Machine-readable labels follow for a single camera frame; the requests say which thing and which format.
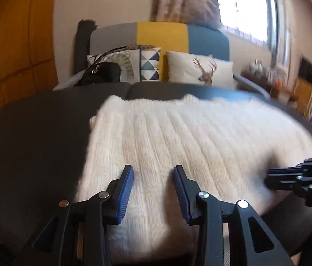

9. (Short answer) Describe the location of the cream knitted sweater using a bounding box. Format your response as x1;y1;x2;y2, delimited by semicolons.
76;94;312;263

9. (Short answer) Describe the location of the wooden side table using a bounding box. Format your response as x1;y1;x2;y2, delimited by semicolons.
241;70;298;107

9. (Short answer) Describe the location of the black television screen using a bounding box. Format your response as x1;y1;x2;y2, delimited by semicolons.
298;57;312;84

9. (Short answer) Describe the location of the deer print cushion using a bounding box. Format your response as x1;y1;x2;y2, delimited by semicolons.
167;51;235;90

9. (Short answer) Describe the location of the black handbag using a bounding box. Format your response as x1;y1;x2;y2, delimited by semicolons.
74;62;121;86

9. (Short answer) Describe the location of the grey yellow blue armchair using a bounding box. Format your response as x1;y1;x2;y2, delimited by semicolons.
55;22;272;90

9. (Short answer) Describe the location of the geometric triangle print cushion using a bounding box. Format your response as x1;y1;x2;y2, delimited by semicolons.
87;45;161;84

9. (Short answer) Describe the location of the black rolled mat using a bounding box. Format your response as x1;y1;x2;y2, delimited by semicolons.
73;20;97;74

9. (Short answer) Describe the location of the beige patterned left curtain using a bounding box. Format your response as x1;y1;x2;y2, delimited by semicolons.
154;0;222;29

